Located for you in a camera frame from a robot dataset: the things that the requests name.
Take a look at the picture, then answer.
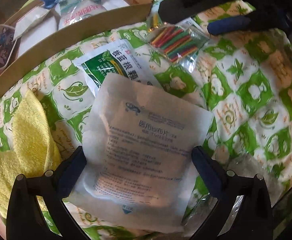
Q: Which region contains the yellow towel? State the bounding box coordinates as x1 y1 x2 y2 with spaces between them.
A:
0 90 62 218

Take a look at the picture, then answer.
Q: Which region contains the bag of coloured sticks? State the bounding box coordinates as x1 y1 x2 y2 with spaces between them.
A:
145 18 209 72

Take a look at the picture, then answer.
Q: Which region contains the green herbal granule sachet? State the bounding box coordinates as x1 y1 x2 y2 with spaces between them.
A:
73 40 162 96

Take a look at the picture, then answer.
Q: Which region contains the dried fruit snack bag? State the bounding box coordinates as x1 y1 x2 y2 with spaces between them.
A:
56 0 106 30

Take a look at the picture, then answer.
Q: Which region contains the white foam pad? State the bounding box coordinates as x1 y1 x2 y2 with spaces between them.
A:
17 15 57 57

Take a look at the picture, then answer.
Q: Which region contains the red label wet wipe packet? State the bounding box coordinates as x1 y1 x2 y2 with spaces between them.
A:
13 7 50 40

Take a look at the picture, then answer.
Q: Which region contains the white medical gauze packet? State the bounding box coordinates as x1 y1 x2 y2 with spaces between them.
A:
101 0 129 10

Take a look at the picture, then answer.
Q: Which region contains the green frog pattern quilt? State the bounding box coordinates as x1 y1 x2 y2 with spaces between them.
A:
0 22 292 198

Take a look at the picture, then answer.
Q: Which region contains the shallow cardboard box tray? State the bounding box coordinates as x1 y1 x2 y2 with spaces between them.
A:
0 0 153 98

